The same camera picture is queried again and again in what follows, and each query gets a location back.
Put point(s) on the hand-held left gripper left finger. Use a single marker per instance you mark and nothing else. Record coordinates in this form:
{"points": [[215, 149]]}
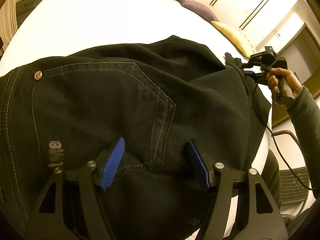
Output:
{"points": [[112, 165]]}

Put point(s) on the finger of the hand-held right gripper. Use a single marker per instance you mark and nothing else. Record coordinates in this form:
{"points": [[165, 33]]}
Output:
{"points": [[257, 78], [246, 62]]}

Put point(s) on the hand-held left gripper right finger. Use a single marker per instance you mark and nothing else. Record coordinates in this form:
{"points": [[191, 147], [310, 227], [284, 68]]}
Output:
{"points": [[200, 165]]}

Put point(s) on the black denim pants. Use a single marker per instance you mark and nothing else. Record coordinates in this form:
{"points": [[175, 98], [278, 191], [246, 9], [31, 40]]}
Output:
{"points": [[100, 92]]}

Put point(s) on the person's right forearm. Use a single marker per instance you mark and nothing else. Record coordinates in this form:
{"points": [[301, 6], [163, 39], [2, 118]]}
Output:
{"points": [[303, 120]]}

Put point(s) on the person's right hand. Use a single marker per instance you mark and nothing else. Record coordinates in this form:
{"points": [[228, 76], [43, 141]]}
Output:
{"points": [[293, 81]]}

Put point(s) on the yellow pillow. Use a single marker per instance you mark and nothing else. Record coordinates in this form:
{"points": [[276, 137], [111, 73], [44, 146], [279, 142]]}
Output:
{"points": [[235, 36]]}

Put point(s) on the white wardrobe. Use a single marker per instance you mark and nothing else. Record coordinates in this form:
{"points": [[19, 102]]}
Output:
{"points": [[237, 5]]}

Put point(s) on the purple pillow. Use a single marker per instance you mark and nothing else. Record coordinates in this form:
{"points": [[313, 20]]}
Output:
{"points": [[197, 7]]}

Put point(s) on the mesh office chair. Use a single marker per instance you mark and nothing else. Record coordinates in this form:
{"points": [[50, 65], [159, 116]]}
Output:
{"points": [[295, 180]]}

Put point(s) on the bed with white sheet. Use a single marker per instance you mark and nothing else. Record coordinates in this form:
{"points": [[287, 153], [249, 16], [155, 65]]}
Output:
{"points": [[100, 17]]}

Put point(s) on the cream curtain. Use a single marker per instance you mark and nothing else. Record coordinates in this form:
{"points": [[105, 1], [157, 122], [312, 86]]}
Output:
{"points": [[7, 25]]}

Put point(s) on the grey nightstand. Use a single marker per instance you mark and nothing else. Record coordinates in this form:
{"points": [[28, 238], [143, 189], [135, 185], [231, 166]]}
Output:
{"points": [[27, 10]]}

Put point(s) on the wooden door frame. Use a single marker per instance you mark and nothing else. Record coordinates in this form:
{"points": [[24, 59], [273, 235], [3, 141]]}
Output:
{"points": [[307, 37]]}

